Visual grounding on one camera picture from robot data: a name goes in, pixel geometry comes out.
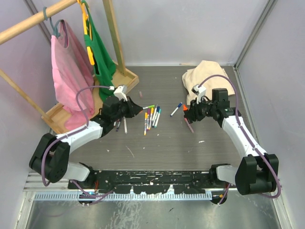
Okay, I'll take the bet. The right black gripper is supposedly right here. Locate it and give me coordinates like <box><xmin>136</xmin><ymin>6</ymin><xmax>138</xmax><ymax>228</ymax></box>
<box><xmin>184</xmin><ymin>96</ymin><xmax>217</xmax><ymax>122</ymax></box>

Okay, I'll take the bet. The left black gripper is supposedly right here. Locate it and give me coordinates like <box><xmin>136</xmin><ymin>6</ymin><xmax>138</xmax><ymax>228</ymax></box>
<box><xmin>111</xmin><ymin>96</ymin><xmax>141</xmax><ymax>122</ymax></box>

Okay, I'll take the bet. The orange black highlighter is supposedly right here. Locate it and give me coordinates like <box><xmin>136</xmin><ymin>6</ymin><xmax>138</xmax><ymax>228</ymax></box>
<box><xmin>183</xmin><ymin>104</ymin><xmax>188</xmax><ymax>112</ymax></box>

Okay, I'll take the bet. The pink pen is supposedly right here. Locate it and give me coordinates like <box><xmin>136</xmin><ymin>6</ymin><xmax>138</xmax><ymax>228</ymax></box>
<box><xmin>184</xmin><ymin>118</ymin><xmax>194</xmax><ymax>133</ymax></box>

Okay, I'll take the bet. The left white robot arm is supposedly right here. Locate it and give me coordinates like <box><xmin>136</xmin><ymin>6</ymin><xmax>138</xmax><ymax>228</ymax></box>
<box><xmin>29</xmin><ymin>96</ymin><xmax>143</xmax><ymax>189</ymax></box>

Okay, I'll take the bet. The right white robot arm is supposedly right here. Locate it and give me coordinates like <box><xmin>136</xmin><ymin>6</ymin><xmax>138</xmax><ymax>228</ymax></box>
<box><xmin>183</xmin><ymin>85</ymin><xmax>279</xmax><ymax>195</ymax></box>

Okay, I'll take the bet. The orange cap marker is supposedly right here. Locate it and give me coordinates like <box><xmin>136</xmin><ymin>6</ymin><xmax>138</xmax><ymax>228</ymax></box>
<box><xmin>143</xmin><ymin>112</ymin><xmax>148</xmax><ymax>136</ymax></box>

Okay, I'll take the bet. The blue cap white marker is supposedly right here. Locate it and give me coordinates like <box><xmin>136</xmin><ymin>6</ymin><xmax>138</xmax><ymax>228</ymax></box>
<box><xmin>170</xmin><ymin>103</ymin><xmax>182</xmax><ymax>117</ymax></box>

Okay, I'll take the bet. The purple cap marker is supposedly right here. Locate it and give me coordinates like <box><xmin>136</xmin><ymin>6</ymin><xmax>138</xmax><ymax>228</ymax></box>
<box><xmin>146</xmin><ymin>108</ymin><xmax>151</xmax><ymax>131</ymax></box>

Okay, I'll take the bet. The white grey marker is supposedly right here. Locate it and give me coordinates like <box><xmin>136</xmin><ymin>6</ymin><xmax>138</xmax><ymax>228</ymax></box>
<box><xmin>123</xmin><ymin>117</ymin><xmax>128</xmax><ymax>134</ymax></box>

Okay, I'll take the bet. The dark purple marker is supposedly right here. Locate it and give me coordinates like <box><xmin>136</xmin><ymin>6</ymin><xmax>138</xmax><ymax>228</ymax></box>
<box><xmin>116</xmin><ymin>119</ymin><xmax>122</xmax><ymax>132</ymax></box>

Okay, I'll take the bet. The yellow cap marker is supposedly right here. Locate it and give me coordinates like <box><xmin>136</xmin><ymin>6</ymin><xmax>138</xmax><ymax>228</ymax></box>
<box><xmin>148</xmin><ymin>107</ymin><xmax>154</xmax><ymax>130</ymax></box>

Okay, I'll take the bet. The grey cap marker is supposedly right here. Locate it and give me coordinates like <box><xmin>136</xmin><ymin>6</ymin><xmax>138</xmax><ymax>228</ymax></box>
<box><xmin>152</xmin><ymin>104</ymin><xmax>158</xmax><ymax>125</ymax></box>

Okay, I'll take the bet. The teal cap marker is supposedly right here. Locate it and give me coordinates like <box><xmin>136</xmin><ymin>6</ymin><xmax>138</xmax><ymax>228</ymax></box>
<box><xmin>153</xmin><ymin>108</ymin><xmax>162</xmax><ymax>128</ymax></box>

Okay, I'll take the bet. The beige cloth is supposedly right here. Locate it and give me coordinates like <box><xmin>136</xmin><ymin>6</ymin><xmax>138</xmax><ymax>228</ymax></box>
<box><xmin>182</xmin><ymin>61</ymin><xmax>235</xmax><ymax>105</ymax></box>

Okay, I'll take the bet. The green shirt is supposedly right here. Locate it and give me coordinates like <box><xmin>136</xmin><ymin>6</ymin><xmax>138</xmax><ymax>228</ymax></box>
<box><xmin>83</xmin><ymin>6</ymin><xmax>117</xmax><ymax>102</ymax></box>

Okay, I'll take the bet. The pink shirt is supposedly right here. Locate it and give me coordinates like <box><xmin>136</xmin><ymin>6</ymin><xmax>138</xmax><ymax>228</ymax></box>
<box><xmin>51</xmin><ymin>20</ymin><xmax>95</xmax><ymax>131</ymax></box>

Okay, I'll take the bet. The wooden clothes rack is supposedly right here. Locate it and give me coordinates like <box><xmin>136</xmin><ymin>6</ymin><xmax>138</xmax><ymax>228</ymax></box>
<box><xmin>0</xmin><ymin>0</ymin><xmax>139</xmax><ymax>134</ymax></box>

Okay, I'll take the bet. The yellow clothes hanger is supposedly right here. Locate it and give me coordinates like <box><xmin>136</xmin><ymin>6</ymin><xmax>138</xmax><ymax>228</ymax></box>
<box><xmin>77</xmin><ymin>0</ymin><xmax>95</xmax><ymax>65</ymax></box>

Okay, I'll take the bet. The grey clothes hanger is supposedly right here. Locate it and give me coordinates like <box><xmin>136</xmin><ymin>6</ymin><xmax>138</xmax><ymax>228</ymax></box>
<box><xmin>42</xmin><ymin>6</ymin><xmax>66</xmax><ymax>39</ymax></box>

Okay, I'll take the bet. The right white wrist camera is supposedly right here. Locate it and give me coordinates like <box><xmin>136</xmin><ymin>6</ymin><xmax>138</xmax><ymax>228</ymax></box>
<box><xmin>192</xmin><ymin>84</ymin><xmax>206</xmax><ymax>104</ymax></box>

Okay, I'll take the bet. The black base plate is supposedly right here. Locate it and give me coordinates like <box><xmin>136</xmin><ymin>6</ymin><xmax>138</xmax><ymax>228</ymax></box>
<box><xmin>68</xmin><ymin>170</ymin><xmax>227</xmax><ymax>195</ymax></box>

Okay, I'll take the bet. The slotted cable duct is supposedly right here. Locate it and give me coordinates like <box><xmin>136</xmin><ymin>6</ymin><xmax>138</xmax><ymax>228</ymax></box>
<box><xmin>33</xmin><ymin>190</ymin><xmax>212</xmax><ymax>201</ymax></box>

